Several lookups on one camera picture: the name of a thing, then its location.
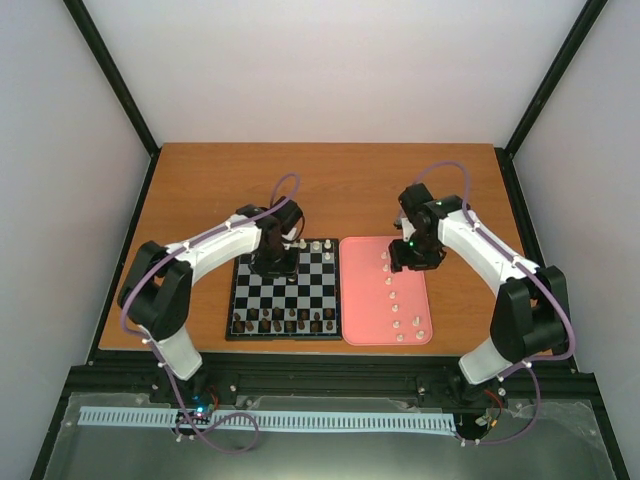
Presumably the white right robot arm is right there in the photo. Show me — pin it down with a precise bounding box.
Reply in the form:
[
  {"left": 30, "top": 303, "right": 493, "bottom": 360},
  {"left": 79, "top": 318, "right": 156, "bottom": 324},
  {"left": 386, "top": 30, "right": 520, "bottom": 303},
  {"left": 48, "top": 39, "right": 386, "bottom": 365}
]
[{"left": 388, "top": 183, "right": 575, "bottom": 405}]

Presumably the light blue cable duct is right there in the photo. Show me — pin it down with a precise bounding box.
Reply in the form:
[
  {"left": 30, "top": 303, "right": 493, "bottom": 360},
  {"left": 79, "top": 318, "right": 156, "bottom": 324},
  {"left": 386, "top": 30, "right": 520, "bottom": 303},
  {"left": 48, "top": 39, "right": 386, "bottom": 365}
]
[{"left": 77, "top": 406, "right": 455, "bottom": 436}]

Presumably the black and white chessboard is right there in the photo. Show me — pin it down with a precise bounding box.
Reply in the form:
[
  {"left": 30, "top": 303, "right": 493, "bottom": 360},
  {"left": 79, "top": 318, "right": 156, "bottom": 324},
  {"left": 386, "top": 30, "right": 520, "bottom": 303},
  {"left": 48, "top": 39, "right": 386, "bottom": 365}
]
[{"left": 225, "top": 238, "right": 342, "bottom": 341}]

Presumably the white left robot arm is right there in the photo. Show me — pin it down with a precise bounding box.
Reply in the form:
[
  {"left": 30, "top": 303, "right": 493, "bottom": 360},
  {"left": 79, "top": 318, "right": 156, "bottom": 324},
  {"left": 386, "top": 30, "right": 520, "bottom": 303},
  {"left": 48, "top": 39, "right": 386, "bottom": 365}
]
[{"left": 117, "top": 197, "right": 304, "bottom": 403}]

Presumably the black aluminium frame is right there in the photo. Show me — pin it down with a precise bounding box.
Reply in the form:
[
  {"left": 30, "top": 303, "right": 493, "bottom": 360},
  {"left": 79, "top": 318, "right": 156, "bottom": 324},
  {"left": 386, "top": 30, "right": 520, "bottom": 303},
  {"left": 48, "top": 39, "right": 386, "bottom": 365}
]
[{"left": 31, "top": 1, "right": 629, "bottom": 479}]

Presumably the pink plastic tray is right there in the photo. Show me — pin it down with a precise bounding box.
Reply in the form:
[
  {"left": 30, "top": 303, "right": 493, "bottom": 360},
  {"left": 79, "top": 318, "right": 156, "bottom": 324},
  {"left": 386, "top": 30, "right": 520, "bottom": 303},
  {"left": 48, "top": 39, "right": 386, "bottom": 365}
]
[{"left": 339, "top": 236, "right": 433, "bottom": 347}]

